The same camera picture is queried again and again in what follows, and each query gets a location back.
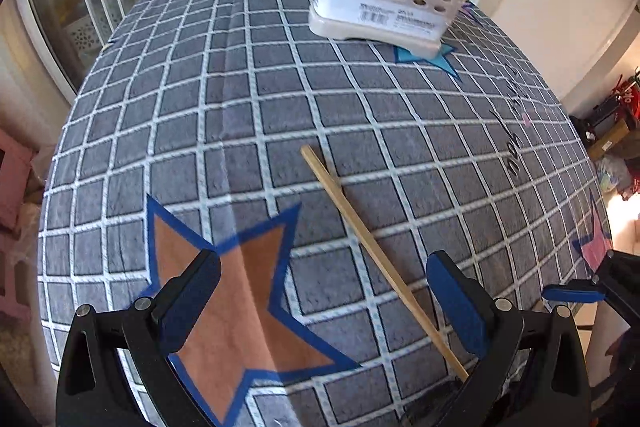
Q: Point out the wooden chopstick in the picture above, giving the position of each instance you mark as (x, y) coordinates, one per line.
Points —
(350, 212)

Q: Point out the grey checked star tablecloth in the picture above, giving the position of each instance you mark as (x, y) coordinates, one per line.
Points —
(300, 107)

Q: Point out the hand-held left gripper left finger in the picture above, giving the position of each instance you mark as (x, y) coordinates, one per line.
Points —
(195, 294)

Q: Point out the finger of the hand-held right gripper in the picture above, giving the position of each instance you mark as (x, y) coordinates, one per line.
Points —
(575, 294)

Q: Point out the pile of bags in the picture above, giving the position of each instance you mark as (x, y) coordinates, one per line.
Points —
(615, 117)

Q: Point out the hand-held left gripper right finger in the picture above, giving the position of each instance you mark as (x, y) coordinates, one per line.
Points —
(460, 302)

